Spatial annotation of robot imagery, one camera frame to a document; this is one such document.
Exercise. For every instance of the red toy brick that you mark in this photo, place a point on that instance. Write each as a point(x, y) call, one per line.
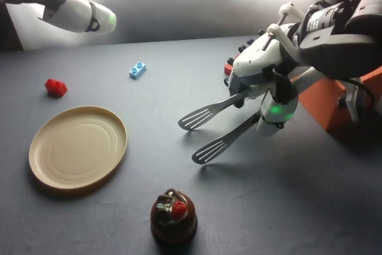
point(55, 88)

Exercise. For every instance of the light blue toy brick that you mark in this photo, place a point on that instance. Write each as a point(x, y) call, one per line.
point(137, 70)

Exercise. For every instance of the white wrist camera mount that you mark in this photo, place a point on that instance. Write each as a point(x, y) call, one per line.
point(353, 102)

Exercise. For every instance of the beige round plate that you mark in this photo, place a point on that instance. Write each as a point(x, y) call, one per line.
point(77, 150)

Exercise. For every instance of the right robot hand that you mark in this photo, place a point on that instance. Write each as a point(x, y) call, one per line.
point(259, 61)

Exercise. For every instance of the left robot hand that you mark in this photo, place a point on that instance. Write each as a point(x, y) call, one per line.
point(77, 13)

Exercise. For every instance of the white backdrop sheet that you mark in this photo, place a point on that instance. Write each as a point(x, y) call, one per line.
point(179, 10)

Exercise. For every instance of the grey table cloth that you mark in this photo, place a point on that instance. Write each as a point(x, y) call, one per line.
point(268, 207)

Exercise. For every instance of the red star block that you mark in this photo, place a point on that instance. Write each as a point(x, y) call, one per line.
point(228, 69)

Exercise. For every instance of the orange foam block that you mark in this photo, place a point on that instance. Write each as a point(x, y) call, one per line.
point(319, 102)

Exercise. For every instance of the chocolate toy cake with strawberry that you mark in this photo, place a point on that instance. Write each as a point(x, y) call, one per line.
point(173, 222)

